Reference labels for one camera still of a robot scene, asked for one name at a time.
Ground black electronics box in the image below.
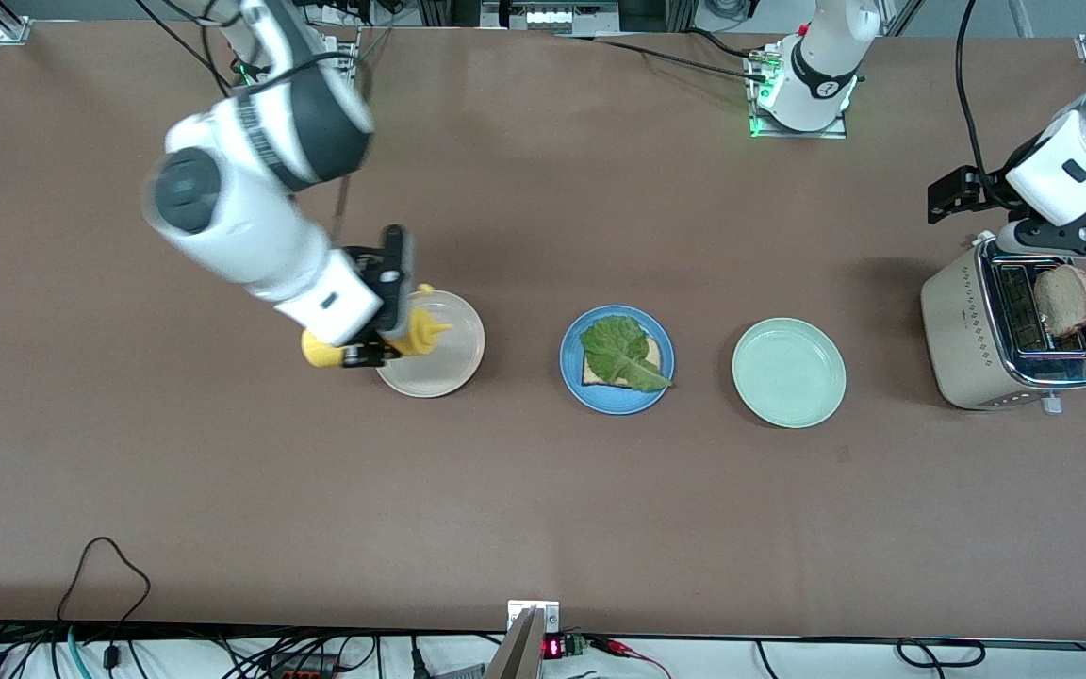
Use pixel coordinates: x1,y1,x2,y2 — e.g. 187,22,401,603
482,0,621,37

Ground thin black looped cable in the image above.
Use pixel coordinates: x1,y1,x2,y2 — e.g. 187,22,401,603
58,537,151,623

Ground grey metal pole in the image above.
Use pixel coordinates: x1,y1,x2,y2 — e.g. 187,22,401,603
485,606,546,679

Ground beige and chrome toaster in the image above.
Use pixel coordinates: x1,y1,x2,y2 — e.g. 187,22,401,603
920,240,1086,416

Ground black cable to arm base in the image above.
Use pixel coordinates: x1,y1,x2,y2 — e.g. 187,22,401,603
590,36,775,84

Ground black coiled cable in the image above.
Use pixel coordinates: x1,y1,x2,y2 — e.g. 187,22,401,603
897,638,987,669

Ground brown bread slice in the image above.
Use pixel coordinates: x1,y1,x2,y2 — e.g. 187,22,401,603
1032,264,1086,340
582,335,665,388

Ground yellow squeeze bottle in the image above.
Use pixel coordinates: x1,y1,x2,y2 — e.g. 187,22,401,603
301,281,455,370

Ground green lettuce leaf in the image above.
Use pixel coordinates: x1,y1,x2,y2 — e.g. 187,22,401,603
579,315,674,393

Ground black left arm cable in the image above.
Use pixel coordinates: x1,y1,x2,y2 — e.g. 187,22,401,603
955,0,1011,204

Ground small silver metal bracket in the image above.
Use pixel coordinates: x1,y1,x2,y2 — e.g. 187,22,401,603
507,600,561,635

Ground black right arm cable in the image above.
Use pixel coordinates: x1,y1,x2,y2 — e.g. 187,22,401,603
133,0,374,248

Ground pale green round plate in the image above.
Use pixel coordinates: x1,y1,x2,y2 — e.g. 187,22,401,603
732,317,847,430

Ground blue round plate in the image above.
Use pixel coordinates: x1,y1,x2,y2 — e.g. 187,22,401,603
559,304,676,416

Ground red alligator clip leads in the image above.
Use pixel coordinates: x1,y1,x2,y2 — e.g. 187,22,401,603
588,637,674,679

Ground cream round plate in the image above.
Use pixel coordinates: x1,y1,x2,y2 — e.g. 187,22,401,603
375,290,486,399

